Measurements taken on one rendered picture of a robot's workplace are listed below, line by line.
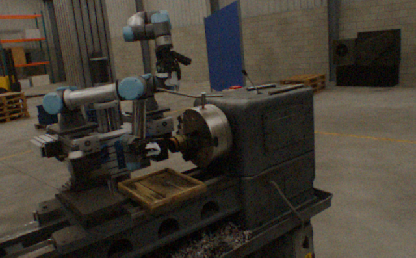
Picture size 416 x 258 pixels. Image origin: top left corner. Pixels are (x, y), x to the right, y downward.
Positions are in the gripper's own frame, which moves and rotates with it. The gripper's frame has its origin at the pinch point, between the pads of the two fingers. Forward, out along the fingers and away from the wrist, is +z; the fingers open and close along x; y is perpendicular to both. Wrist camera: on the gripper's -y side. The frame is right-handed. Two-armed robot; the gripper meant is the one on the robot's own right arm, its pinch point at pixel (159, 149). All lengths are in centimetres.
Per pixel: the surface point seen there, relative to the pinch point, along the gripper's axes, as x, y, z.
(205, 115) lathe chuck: 12.3, -24.1, 6.1
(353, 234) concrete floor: -111, -151, 7
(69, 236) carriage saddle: -17, 50, 15
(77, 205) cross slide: -10.4, 42.9, 5.0
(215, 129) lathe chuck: 5.4, -25.5, 11.5
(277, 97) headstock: 15, -63, 18
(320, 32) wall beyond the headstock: 40, -933, -568
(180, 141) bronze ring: 1.4, -11.4, 0.7
